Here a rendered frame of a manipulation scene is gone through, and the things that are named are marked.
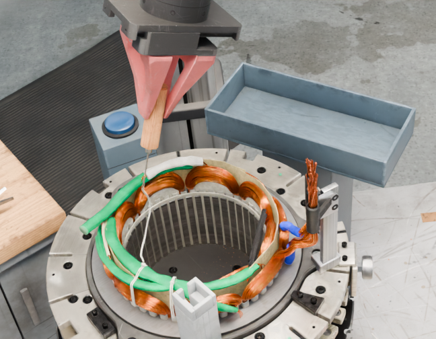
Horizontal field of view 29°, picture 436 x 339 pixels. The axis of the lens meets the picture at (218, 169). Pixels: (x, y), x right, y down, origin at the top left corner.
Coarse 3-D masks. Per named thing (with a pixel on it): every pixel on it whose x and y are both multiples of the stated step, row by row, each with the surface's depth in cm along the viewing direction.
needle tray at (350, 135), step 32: (224, 96) 113; (256, 96) 117; (288, 96) 116; (320, 96) 113; (352, 96) 110; (224, 128) 110; (256, 128) 107; (288, 128) 112; (320, 128) 111; (352, 128) 111; (384, 128) 110; (288, 160) 111; (320, 160) 105; (352, 160) 103; (384, 160) 101; (352, 192) 121
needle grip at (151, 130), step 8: (160, 96) 73; (160, 104) 73; (152, 112) 73; (160, 112) 74; (144, 120) 74; (152, 120) 74; (160, 120) 74; (144, 128) 74; (152, 128) 74; (160, 128) 75; (144, 136) 75; (152, 136) 74; (144, 144) 75; (152, 144) 75
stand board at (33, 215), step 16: (0, 144) 108; (0, 160) 106; (16, 160) 106; (0, 176) 104; (16, 176) 104; (32, 176) 103; (16, 192) 102; (32, 192) 102; (0, 208) 100; (16, 208) 100; (32, 208) 100; (48, 208) 99; (0, 224) 98; (16, 224) 98; (32, 224) 98; (48, 224) 98; (0, 240) 96; (16, 240) 96; (32, 240) 98; (0, 256) 96
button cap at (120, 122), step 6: (114, 114) 114; (120, 114) 113; (126, 114) 113; (108, 120) 113; (114, 120) 113; (120, 120) 113; (126, 120) 112; (132, 120) 113; (108, 126) 112; (114, 126) 112; (120, 126) 112; (126, 126) 112; (132, 126) 112; (108, 132) 112; (114, 132) 112; (120, 132) 112; (126, 132) 112
